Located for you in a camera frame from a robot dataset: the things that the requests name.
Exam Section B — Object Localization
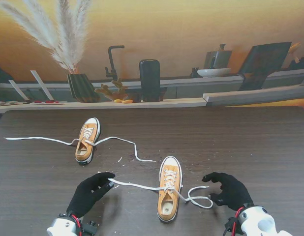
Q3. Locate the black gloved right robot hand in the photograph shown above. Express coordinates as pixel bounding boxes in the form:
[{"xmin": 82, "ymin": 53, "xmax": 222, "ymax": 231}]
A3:
[{"xmin": 202, "ymin": 172, "xmax": 254, "ymax": 212}]

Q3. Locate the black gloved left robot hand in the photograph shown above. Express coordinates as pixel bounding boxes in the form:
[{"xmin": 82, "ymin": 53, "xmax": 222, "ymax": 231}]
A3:
[{"xmin": 66, "ymin": 172, "xmax": 116, "ymax": 218}]

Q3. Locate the white shoelace of handled sneaker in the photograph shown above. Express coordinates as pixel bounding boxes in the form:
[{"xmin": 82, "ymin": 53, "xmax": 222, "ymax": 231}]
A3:
[{"xmin": 108, "ymin": 169, "xmax": 213, "ymax": 209}]

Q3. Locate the yellow sneaker with spread lace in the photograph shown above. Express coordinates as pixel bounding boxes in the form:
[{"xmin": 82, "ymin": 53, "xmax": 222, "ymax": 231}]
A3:
[{"xmin": 75, "ymin": 117, "xmax": 102, "ymax": 166}]

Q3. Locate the long white spread shoelace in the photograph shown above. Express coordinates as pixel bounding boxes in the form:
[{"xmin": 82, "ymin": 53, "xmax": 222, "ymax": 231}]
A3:
[{"xmin": 3, "ymin": 127, "xmax": 157, "ymax": 163}]

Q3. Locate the grey shelf plank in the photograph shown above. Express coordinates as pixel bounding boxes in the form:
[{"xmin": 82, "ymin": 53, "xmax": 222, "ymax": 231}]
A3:
[{"xmin": 202, "ymin": 85, "xmax": 304, "ymax": 108}]

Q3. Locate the light wooden shelf plank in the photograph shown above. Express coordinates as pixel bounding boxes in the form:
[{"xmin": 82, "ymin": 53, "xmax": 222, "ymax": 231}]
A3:
[{"xmin": 0, "ymin": 97, "xmax": 207, "ymax": 114}]

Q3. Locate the dark ribbed vase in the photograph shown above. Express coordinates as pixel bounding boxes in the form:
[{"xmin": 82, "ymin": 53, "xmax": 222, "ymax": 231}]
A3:
[{"xmin": 67, "ymin": 73, "xmax": 100, "ymax": 103}]

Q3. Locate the long white slanted slat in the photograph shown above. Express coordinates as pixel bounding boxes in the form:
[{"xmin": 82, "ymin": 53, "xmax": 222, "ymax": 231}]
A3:
[{"xmin": 30, "ymin": 70, "xmax": 55, "ymax": 101}]

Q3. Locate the white bowl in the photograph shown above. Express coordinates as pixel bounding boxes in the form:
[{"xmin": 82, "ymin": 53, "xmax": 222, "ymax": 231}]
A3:
[{"xmin": 196, "ymin": 67, "xmax": 232, "ymax": 78}]

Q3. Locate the short white slanted slat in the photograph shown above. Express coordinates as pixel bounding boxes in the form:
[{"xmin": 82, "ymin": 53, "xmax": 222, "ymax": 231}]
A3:
[{"xmin": 8, "ymin": 80, "xmax": 30, "ymax": 103}]

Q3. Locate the black cylindrical canister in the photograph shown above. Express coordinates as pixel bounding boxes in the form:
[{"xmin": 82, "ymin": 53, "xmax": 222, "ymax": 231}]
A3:
[{"xmin": 138, "ymin": 59, "xmax": 161, "ymax": 103}]

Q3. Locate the black kitchen faucet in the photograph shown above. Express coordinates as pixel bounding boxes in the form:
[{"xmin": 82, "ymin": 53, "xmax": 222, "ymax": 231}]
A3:
[{"xmin": 104, "ymin": 45, "xmax": 125, "ymax": 81}]

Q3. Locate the grey metal kettle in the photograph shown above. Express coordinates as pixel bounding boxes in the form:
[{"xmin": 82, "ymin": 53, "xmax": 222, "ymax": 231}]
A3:
[{"xmin": 203, "ymin": 43, "xmax": 233, "ymax": 70}]

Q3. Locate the dark slanted board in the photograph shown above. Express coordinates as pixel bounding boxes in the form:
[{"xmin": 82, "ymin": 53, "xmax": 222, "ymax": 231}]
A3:
[{"xmin": 238, "ymin": 41, "xmax": 293, "ymax": 91}]

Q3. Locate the white pampas grass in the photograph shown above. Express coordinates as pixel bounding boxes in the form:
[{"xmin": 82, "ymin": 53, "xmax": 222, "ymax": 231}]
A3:
[{"xmin": 0, "ymin": 0, "xmax": 93, "ymax": 74}]

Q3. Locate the red right wrist cable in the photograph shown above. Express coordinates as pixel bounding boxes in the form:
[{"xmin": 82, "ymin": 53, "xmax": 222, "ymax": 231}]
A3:
[{"xmin": 233, "ymin": 207, "xmax": 244, "ymax": 225}]

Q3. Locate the red wrist cable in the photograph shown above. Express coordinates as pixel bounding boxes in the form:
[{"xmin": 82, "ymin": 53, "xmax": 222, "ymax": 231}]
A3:
[
  {"xmin": 71, "ymin": 214, "xmax": 82, "ymax": 236},
  {"xmin": 233, "ymin": 207, "xmax": 244, "ymax": 225}
]

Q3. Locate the red left wrist cable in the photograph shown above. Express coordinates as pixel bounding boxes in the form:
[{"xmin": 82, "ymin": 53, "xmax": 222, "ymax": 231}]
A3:
[{"xmin": 71, "ymin": 214, "xmax": 82, "ymax": 236}]

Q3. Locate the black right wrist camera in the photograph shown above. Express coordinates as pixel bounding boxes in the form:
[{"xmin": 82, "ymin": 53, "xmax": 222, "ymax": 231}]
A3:
[{"xmin": 224, "ymin": 216, "xmax": 239, "ymax": 235}]

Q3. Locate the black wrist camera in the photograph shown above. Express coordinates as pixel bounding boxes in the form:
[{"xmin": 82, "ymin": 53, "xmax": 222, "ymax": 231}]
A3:
[
  {"xmin": 224, "ymin": 216, "xmax": 239, "ymax": 235},
  {"xmin": 82, "ymin": 220, "xmax": 99, "ymax": 236}
]

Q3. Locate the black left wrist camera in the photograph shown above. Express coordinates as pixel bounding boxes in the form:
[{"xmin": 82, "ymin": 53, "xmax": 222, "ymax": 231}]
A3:
[{"xmin": 82, "ymin": 220, "xmax": 99, "ymax": 236}]

